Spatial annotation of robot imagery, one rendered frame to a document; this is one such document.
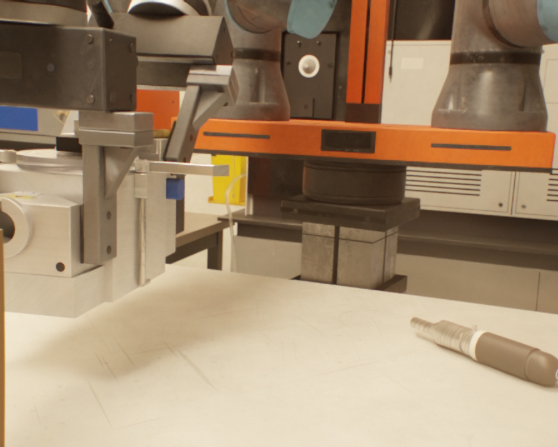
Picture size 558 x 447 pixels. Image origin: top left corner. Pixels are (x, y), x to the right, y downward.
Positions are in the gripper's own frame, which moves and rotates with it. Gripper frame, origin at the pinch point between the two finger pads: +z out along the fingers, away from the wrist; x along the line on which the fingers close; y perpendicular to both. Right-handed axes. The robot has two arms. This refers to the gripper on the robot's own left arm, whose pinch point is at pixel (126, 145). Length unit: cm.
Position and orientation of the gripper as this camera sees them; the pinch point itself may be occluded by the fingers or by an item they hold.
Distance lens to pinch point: 64.4
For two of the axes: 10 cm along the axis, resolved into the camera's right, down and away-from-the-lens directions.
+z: -1.8, 8.6, -4.8
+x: 9.7, 0.8, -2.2
